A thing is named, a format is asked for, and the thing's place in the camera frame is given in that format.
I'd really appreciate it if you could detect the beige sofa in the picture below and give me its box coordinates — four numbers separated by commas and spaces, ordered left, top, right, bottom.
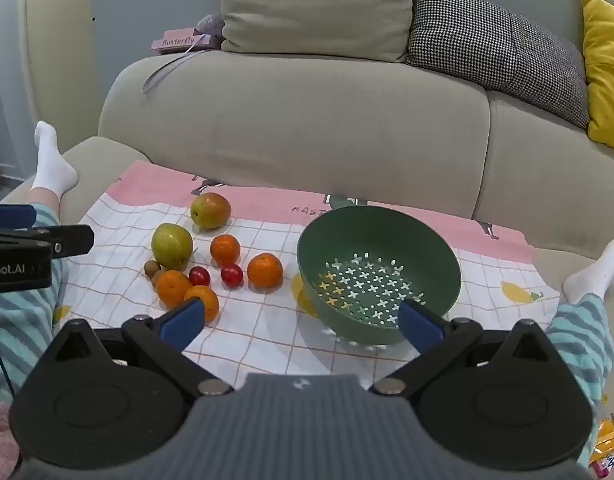
0, 0, 614, 361

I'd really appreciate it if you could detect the yellow cushion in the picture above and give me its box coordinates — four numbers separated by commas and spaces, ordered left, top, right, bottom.
580, 0, 614, 152

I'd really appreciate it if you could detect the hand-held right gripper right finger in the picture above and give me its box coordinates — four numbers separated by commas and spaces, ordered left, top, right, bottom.
369, 298, 556, 397

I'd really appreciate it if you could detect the person's leg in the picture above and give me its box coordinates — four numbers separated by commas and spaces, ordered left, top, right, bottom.
0, 121, 80, 402
544, 234, 614, 463

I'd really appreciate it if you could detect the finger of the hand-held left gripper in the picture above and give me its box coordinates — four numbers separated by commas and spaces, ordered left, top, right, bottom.
37, 224, 96, 260

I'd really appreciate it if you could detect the pink gift box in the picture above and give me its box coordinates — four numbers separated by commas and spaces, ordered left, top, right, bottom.
151, 26, 213, 55

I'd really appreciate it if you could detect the pink snack packet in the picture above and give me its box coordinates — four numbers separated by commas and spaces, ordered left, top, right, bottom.
591, 452, 614, 479

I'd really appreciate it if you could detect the grey plush toy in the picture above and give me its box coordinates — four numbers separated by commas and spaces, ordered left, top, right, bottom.
195, 14, 226, 51

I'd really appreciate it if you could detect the orange mandarin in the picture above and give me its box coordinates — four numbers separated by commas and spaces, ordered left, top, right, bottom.
156, 270, 194, 310
210, 234, 241, 267
183, 285, 221, 324
246, 253, 284, 289

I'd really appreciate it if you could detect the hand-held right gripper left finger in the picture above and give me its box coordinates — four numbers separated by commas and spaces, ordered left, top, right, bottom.
49, 296, 236, 397

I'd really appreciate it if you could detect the person's right leg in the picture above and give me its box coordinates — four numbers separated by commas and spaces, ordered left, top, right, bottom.
544, 234, 614, 463

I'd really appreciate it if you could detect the houndstooth cushion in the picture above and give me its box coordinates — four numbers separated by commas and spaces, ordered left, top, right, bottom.
405, 0, 591, 131

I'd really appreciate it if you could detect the red green mango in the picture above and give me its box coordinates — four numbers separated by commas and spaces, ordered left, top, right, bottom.
190, 192, 232, 230

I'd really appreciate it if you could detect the green colander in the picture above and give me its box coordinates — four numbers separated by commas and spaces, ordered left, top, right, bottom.
296, 206, 463, 347

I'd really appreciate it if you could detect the green pear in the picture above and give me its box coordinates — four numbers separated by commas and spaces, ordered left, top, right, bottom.
151, 223, 194, 271

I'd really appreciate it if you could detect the grey ribbon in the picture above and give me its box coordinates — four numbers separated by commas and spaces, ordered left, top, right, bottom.
142, 35, 211, 94

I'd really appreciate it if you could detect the beige cushion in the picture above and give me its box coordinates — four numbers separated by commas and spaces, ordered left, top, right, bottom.
221, 0, 413, 64

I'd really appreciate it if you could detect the orange snack packet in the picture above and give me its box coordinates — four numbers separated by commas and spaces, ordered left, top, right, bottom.
588, 412, 614, 465

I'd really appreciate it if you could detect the person's left leg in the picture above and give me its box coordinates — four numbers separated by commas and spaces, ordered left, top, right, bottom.
0, 121, 80, 402

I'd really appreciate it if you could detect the pink checked printed cloth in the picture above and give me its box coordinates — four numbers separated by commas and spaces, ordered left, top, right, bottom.
52, 160, 563, 397

